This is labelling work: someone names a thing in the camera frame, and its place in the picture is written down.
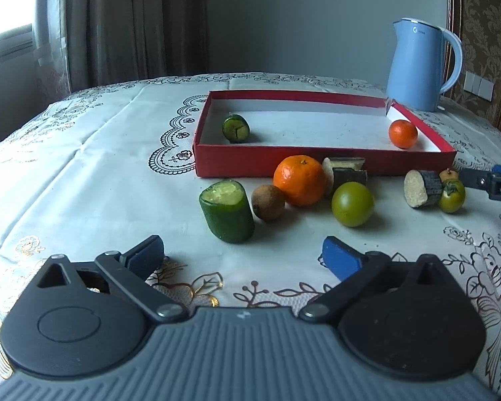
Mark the light blue electric kettle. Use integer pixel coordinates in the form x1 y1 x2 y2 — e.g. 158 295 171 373
386 17 463 113

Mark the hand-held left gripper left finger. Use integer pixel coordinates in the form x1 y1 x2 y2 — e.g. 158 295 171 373
37 235 188 323

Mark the long cucumber piece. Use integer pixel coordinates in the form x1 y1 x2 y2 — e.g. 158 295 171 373
199 179 255 244

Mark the large brown longan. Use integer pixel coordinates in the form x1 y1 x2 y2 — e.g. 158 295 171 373
251 184 286 222

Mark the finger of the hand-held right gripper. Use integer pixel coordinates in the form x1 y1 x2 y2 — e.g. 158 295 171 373
459 164 501 202

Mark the white wall switch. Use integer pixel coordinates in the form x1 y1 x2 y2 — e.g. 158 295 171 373
463 71 495 102

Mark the large orange mandarin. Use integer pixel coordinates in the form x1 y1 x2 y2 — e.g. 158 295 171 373
273 155 327 207

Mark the brown patterned curtain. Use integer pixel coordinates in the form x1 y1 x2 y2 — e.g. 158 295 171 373
33 0 209 93

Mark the small orange mandarin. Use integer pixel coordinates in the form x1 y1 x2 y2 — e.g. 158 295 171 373
388 119 419 149

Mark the red cardboard box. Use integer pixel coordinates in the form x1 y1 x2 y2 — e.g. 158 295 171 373
192 90 458 178

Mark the cucumber end piece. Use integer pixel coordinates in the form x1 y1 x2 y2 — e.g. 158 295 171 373
222 114 250 143

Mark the ornate framed wall panel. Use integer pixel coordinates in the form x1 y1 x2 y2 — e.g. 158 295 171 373
446 0 501 131

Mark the large green tomato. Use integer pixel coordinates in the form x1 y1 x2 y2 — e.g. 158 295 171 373
331 181 375 228

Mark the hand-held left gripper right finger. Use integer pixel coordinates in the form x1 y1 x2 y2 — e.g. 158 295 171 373
298 236 464 324

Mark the small green tomato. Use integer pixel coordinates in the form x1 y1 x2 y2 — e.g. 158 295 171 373
438 179 467 214

